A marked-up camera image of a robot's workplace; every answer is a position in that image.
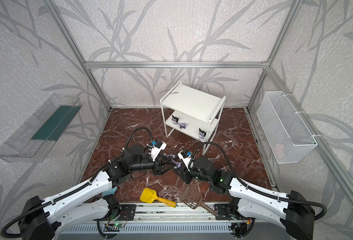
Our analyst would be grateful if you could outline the clear plastic wall bin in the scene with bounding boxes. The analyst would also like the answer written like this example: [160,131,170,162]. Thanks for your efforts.
[0,94,83,163]

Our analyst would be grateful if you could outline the blue Doraemon figure pair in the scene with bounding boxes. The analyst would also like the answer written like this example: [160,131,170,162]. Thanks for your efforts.
[163,154,177,159]

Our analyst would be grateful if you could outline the brown slotted toy spatula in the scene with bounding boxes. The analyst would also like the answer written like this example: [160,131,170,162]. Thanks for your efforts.
[180,186,217,216]

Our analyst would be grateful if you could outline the dark purple small figure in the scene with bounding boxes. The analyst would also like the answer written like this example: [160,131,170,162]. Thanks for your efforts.
[178,123,187,129]

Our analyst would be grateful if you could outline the white wire mesh basket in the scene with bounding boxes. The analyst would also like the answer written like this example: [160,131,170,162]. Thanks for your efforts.
[256,91,318,164]

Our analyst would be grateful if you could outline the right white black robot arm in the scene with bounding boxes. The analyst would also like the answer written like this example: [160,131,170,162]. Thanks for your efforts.
[175,152,327,240]

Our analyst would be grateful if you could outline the white two-tier shelf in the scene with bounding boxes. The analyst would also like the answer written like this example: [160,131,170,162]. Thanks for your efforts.
[160,82,226,143]

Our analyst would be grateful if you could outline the small circuit board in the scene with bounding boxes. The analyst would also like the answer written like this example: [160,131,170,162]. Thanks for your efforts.
[105,223,126,231]

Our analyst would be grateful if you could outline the pink item in basket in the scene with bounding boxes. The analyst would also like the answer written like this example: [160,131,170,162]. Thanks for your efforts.
[273,144,285,161]

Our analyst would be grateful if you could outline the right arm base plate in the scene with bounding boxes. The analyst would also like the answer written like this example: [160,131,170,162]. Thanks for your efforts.
[214,204,233,221]

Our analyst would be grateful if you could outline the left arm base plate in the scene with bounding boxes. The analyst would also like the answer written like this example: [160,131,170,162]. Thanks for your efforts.
[104,204,136,221]

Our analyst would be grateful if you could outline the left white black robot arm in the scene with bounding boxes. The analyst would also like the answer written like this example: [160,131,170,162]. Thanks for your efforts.
[0,142,180,240]

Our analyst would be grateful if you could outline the purple caped Kuromi figure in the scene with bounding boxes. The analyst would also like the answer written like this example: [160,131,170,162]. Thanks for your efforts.
[173,160,182,169]

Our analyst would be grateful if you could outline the yellow toy shovel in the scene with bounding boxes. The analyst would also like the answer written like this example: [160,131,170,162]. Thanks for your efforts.
[140,188,177,208]

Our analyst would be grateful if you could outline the black purple Kuromi figure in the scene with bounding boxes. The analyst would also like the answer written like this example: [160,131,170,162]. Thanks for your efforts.
[172,115,179,125]

